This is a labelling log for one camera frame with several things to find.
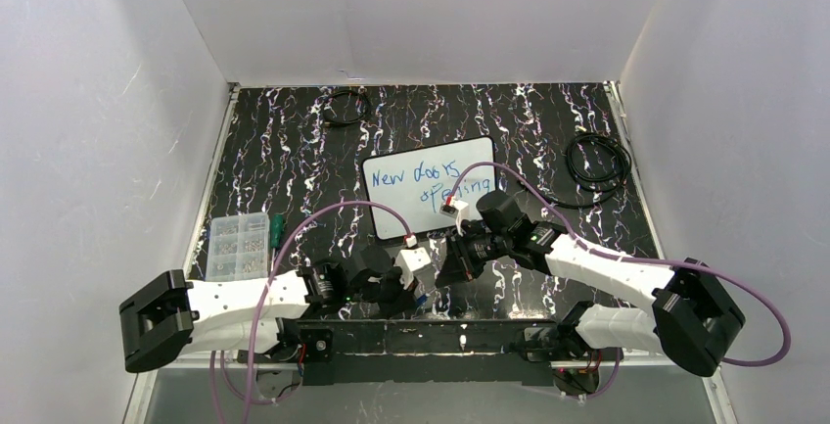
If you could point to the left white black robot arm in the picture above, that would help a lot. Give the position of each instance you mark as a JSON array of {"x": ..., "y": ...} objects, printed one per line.
[{"x": 173, "y": 316}]

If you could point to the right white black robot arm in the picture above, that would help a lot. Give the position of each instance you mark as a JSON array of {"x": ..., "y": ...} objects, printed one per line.
[{"x": 683, "y": 313}]

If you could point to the clear plastic parts box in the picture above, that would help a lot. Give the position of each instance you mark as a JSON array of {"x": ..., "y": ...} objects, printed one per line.
[{"x": 238, "y": 248}]

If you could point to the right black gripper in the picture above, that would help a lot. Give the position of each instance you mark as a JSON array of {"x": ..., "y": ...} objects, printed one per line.
[{"x": 458, "y": 259}]

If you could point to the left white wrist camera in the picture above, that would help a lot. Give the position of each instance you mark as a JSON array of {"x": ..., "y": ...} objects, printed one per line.
[{"x": 410, "y": 259}]

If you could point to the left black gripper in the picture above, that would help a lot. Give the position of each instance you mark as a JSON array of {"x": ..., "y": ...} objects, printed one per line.
[{"x": 394, "y": 292}]

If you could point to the white whiteboard black frame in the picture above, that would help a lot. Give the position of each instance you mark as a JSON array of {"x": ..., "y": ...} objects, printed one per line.
[{"x": 416, "y": 183}]

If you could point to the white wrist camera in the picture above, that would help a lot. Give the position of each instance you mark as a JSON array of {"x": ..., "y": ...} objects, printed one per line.
[
  {"x": 459, "y": 212},
  {"x": 410, "y": 259}
]

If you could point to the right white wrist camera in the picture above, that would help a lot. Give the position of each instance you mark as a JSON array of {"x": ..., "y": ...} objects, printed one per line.
[{"x": 459, "y": 212}]

